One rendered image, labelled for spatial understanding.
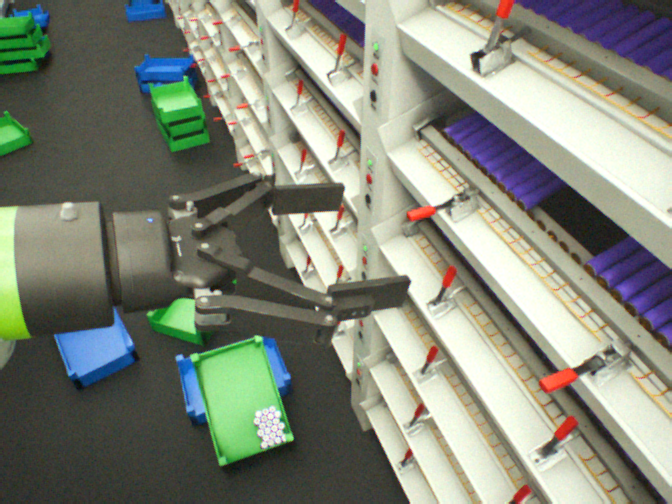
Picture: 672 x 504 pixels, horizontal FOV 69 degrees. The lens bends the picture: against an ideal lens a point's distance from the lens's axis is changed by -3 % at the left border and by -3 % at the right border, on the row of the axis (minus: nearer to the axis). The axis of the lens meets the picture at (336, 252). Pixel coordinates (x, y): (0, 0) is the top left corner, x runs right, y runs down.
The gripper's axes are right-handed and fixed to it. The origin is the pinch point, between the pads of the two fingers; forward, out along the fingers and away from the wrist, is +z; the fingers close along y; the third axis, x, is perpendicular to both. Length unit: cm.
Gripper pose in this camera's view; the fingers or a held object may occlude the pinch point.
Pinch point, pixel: (358, 240)
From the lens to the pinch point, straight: 45.1
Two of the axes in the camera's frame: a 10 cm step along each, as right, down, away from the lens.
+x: 2.0, -7.7, -6.1
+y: 3.7, 6.3, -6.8
